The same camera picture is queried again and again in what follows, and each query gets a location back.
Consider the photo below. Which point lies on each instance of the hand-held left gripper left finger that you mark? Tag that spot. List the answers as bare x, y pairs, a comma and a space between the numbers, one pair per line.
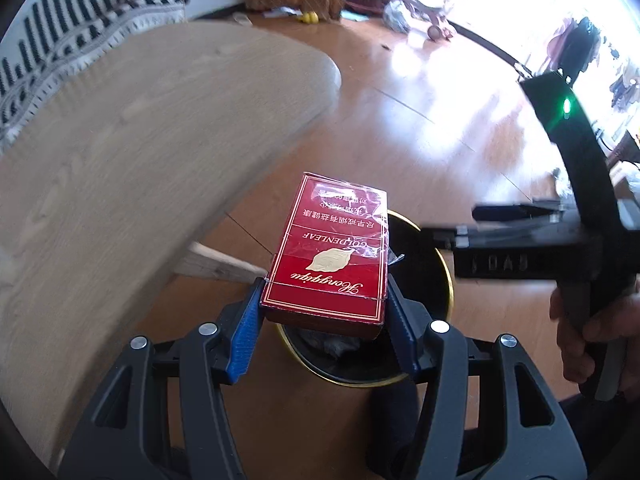
245, 335

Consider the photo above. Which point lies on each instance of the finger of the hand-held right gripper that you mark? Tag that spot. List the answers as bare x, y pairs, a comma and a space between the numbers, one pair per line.
520, 211
450, 237

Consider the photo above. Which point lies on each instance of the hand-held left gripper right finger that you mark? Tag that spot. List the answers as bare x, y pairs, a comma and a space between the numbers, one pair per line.
402, 335

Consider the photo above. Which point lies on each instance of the yellow floor toy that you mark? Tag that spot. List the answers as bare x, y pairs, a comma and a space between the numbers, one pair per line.
310, 17

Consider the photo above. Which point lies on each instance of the black bin with gold rim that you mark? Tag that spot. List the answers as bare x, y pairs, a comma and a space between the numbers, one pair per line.
430, 290

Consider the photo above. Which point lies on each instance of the red cigarette box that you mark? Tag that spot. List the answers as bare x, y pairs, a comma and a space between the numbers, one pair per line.
325, 260

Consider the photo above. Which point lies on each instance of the silver plastic bag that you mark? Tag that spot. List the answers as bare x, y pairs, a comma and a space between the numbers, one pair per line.
397, 16

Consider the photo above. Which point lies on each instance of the black white striped blanket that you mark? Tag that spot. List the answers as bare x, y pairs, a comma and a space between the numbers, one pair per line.
60, 45

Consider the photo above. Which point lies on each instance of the person's right hand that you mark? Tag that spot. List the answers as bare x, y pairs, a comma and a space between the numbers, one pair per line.
572, 357

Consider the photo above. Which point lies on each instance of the pink children's tricycle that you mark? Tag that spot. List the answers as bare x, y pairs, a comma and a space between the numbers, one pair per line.
432, 20

